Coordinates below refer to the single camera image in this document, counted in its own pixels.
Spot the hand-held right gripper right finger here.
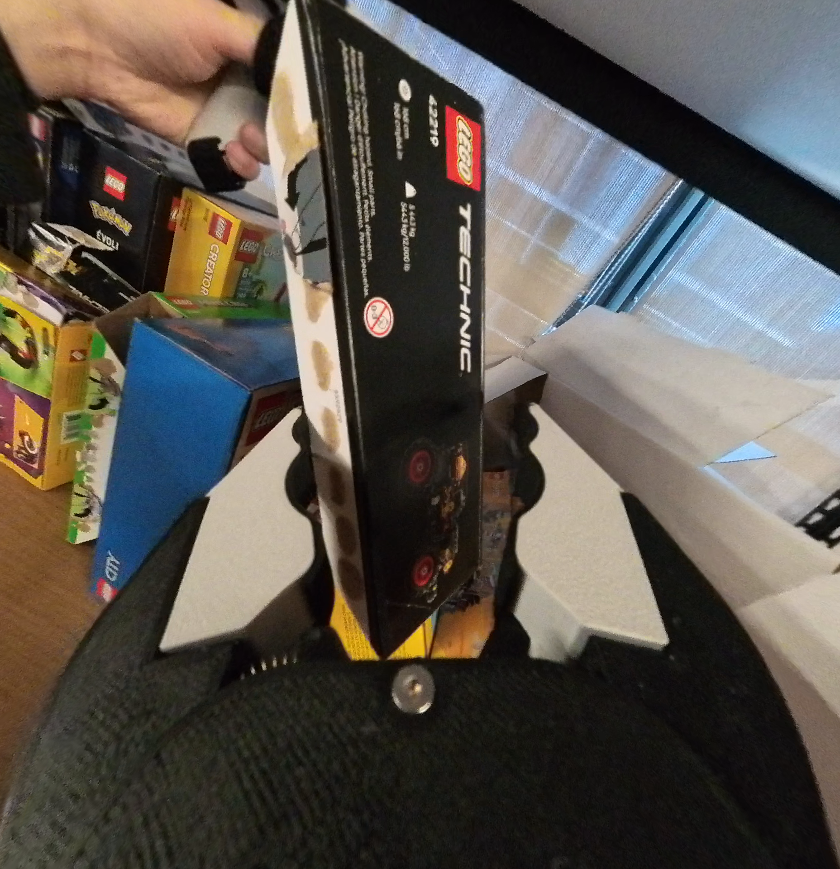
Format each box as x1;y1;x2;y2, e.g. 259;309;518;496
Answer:
498;404;669;658

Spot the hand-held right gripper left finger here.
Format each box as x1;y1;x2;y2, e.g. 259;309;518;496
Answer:
157;409;336;653

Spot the black shelving rack with goods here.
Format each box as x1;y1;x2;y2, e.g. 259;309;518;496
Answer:
0;0;840;782

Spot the black tractor-print toy box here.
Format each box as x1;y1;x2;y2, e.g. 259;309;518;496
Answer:
271;0;487;659

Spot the person's left hand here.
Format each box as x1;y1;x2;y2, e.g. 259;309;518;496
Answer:
0;0;272;176

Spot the row of colourful toy boxes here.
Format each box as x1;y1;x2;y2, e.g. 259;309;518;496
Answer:
0;102;512;661

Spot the white cardboard carton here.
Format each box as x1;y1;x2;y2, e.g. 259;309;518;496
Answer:
484;304;840;843

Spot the window blind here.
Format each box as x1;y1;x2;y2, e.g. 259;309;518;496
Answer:
366;0;840;381

